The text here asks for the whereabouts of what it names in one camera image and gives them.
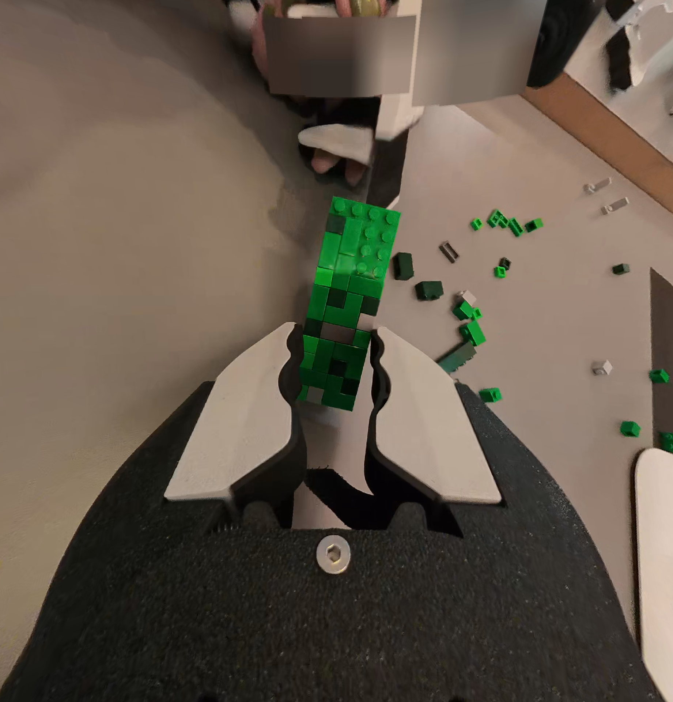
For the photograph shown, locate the black rounded object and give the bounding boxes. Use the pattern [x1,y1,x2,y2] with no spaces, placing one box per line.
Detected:
[526,0,593,89]

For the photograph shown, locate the brown wooden board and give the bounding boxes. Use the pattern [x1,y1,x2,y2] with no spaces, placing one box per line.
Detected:
[522,73,673,221]

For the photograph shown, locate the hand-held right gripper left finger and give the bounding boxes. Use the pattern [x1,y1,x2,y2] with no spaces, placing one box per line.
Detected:
[165,322,308,516]

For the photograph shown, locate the grey desk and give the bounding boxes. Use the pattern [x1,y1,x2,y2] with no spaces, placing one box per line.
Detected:
[290,103,673,702]

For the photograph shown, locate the black block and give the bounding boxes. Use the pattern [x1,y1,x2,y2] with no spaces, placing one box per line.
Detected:
[605,27,636,93]

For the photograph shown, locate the white tray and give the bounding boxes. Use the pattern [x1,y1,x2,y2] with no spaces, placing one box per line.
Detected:
[635,447,673,702]

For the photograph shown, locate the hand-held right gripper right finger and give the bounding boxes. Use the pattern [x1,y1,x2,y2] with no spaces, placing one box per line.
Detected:
[363,327,503,519]

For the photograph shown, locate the white plastic frame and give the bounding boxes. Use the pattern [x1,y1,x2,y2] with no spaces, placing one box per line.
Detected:
[610,0,673,116]

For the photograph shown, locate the green brick figure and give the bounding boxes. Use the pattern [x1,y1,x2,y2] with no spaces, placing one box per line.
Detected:
[296,196,402,412]

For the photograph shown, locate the long dark green plate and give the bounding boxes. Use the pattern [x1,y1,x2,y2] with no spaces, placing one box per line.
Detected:
[435,342,477,375]

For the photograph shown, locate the dark grey strip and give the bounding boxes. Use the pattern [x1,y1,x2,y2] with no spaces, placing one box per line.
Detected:
[649,267,673,457]

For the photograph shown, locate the scattered small green bricks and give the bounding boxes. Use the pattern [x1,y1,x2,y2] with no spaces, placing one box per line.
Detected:
[450,208,673,455]

